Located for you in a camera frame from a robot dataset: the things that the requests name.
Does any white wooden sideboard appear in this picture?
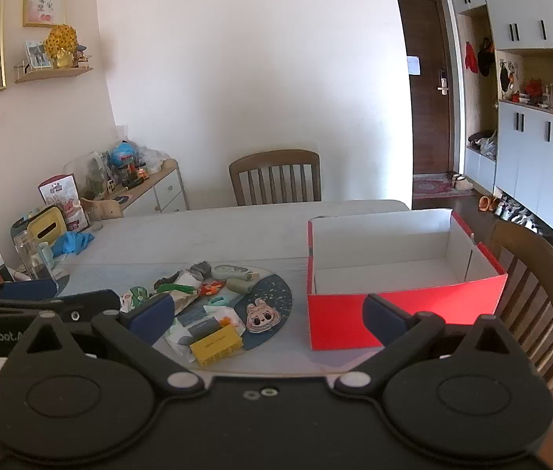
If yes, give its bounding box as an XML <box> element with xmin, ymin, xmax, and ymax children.
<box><xmin>110</xmin><ymin>159</ymin><xmax>189</xmax><ymax>219</ymax></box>

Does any red cardboard box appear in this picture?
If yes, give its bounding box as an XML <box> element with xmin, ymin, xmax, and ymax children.
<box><xmin>306</xmin><ymin>208</ymin><xmax>508</xmax><ymax>352</ymax></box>

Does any printed blue table mat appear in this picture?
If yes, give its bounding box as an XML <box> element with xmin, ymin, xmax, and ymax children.
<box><xmin>53</xmin><ymin>262</ymin><xmax>294</xmax><ymax>353</ymax></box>

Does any clear plastic bag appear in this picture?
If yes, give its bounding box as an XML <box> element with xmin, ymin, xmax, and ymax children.
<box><xmin>136</xmin><ymin>147</ymin><xmax>164</xmax><ymax>174</ymax></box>

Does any blue glove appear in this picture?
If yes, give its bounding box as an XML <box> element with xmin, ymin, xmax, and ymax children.
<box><xmin>51</xmin><ymin>231</ymin><xmax>96</xmax><ymax>257</ymax></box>

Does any white wall cabinet unit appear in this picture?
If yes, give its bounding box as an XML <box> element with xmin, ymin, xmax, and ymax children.
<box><xmin>448</xmin><ymin>0</ymin><xmax>553</xmax><ymax>236</ymax></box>

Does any wooden slat-back chair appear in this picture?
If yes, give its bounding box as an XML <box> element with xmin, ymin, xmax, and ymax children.
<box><xmin>489</xmin><ymin>219</ymin><xmax>553</xmax><ymax>390</ymax></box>
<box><xmin>228</xmin><ymin>149</ymin><xmax>322</xmax><ymax>207</ymax></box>

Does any clear glass jar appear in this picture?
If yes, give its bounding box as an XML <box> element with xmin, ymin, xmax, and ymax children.
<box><xmin>14</xmin><ymin>230</ymin><xmax>54</xmax><ymax>280</ymax></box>

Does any golden flower ornament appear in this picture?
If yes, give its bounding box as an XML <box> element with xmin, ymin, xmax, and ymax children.
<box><xmin>45</xmin><ymin>24</ymin><xmax>78</xmax><ymax>69</ymax></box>

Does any wooden wall shelf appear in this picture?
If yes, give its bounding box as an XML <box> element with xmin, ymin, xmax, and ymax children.
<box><xmin>14</xmin><ymin>66</ymin><xmax>93</xmax><ymax>84</ymax></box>

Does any green white snack packet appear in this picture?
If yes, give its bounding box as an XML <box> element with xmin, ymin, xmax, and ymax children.
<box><xmin>120</xmin><ymin>286</ymin><xmax>152</xmax><ymax>311</ymax></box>

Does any black hanging bag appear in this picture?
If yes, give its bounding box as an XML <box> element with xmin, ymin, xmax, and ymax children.
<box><xmin>477</xmin><ymin>38</ymin><xmax>495</xmax><ymax>76</ymax></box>

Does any patterned door rug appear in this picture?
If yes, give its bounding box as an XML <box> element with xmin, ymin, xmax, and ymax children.
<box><xmin>412</xmin><ymin>175</ymin><xmax>473</xmax><ymax>201</ymax></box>

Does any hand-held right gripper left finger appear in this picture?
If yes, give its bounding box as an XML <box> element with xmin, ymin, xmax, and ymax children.
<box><xmin>7</xmin><ymin>293</ymin><xmax>211</xmax><ymax>396</ymax></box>

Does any yellow tissue holder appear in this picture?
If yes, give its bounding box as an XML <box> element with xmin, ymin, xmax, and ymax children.
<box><xmin>28</xmin><ymin>207</ymin><xmax>66</xmax><ymax>244</ymax></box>

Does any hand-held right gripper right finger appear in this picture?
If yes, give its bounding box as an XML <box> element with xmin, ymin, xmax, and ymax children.
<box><xmin>334</xmin><ymin>293</ymin><xmax>538</xmax><ymax>396</ymax></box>

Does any small gold framed picture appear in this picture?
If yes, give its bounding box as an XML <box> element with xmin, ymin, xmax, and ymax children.
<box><xmin>23</xmin><ymin>0</ymin><xmax>66</xmax><ymax>29</ymax></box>

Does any light green correction tape dispenser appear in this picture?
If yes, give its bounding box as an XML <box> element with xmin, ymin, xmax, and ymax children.
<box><xmin>212</xmin><ymin>264</ymin><xmax>252</xmax><ymax>280</ymax></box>

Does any red white gift box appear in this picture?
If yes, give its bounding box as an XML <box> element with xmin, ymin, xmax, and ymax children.
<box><xmin>38</xmin><ymin>174</ymin><xmax>91</xmax><ymax>233</ymax></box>

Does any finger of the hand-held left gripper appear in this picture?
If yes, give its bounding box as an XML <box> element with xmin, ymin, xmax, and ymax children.
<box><xmin>0</xmin><ymin>290</ymin><xmax>121</xmax><ymax>324</ymax></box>
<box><xmin>0</xmin><ymin>279</ymin><xmax>59</xmax><ymax>300</ymax></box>

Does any grey tissue packet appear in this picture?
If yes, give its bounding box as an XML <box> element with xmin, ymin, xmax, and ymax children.
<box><xmin>166</xmin><ymin>317</ymin><xmax>223</xmax><ymax>358</ymax></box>

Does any yellow toy block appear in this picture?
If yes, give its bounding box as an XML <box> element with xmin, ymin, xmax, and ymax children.
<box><xmin>189</xmin><ymin>325</ymin><xmax>244</xmax><ymax>368</ymax></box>

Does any standing photo frame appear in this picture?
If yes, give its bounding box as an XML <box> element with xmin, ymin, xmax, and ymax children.
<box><xmin>25</xmin><ymin>40</ymin><xmax>54</xmax><ymax>70</ymax></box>

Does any brown entrance door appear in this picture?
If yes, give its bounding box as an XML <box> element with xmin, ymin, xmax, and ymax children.
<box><xmin>396</xmin><ymin>0</ymin><xmax>456</xmax><ymax>177</ymax></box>

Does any blue globe toy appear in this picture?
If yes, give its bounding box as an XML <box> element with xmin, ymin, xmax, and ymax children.
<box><xmin>110</xmin><ymin>142</ymin><xmax>137</xmax><ymax>167</ymax></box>

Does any clear glass dome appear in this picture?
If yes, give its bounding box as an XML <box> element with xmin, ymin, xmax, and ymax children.
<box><xmin>63</xmin><ymin>152</ymin><xmax>111</xmax><ymax>197</ymax></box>

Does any row of shoes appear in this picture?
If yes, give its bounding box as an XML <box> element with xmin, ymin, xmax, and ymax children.
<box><xmin>494</xmin><ymin>196</ymin><xmax>542</xmax><ymax>231</ymax></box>

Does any white serrated packet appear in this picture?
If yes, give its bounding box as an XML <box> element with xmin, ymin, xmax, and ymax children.
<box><xmin>173</xmin><ymin>270</ymin><xmax>203</xmax><ymax>295</ymax></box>

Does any white tissue paper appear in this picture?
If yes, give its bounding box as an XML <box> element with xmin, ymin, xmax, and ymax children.
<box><xmin>203</xmin><ymin>305</ymin><xmax>248</xmax><ymax>338</ymax></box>

